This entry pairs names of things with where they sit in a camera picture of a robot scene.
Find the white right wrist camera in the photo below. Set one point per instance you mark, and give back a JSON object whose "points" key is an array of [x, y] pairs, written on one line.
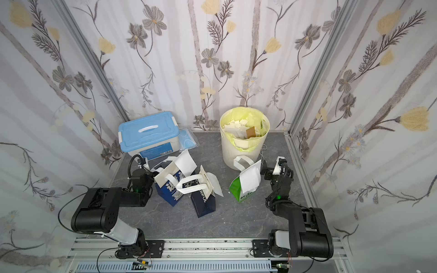
{"points": [[278, 166]]}

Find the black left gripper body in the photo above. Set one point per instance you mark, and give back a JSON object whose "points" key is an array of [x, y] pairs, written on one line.
{"points": [[148, 176]]}

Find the right aluminium frame post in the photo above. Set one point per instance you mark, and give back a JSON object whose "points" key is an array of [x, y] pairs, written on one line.
{"points": [[340, 26]]}

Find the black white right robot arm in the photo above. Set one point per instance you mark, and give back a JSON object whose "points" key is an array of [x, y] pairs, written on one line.
{"points": [[308, 234]]}

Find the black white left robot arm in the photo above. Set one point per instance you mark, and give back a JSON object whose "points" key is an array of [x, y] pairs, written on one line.
{"points": [[98, 213]]}

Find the blue lidded storage box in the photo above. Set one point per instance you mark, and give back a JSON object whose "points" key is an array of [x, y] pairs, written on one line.
{"points": [[150, 137]]}

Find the green white paper bag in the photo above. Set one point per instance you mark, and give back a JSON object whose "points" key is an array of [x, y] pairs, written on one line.
{"points": [[241, 163]]}

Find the cream round trash bin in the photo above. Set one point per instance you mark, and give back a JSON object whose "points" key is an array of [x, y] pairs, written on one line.
{"points": [[230, 153]]}

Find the clear blue plastic pouch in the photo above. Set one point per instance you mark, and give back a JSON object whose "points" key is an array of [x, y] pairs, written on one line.
{"points": [[187, 139]]}

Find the left aluminium frame post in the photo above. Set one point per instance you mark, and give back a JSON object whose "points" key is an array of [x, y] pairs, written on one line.
{"points": [[92, 59]]}

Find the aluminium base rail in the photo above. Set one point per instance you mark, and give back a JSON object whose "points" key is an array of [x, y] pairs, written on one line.
{"points": [[209, 249]]}

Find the yellow-green bin liner bag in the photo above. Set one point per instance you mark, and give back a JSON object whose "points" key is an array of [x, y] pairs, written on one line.
{"points": [[255, 117]]}

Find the torn paper pieces in bin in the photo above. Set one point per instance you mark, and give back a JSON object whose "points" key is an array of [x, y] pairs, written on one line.
{"points": [[241, 135]]}

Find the white slotted cable duct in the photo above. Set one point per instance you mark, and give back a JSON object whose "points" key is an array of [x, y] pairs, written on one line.
{"points": [[215, 266]]}

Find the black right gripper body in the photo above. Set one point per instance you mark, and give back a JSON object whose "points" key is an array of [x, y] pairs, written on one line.
{"points": [[271, 173]]}

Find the aluminium frame post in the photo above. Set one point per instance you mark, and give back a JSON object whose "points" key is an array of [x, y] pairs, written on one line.
{"points": [[92, 59], [340, 26]]}

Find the navy paper bag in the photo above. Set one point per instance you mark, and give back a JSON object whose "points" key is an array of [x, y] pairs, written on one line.
{"points": [[169, 193], [201, 192]]}

